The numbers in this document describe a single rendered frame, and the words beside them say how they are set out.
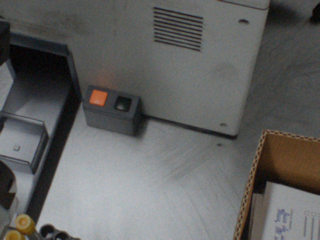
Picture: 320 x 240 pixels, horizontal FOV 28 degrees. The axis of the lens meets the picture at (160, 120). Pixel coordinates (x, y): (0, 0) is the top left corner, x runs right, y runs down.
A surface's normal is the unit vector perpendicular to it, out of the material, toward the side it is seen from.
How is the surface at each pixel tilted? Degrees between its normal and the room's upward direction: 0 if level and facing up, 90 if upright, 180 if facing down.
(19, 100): 0
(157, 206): 0
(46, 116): 0
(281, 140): 89
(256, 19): 90
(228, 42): 90
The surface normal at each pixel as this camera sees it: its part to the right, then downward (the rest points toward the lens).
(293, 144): -0.20, 0.87
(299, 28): 0.00, -0.43
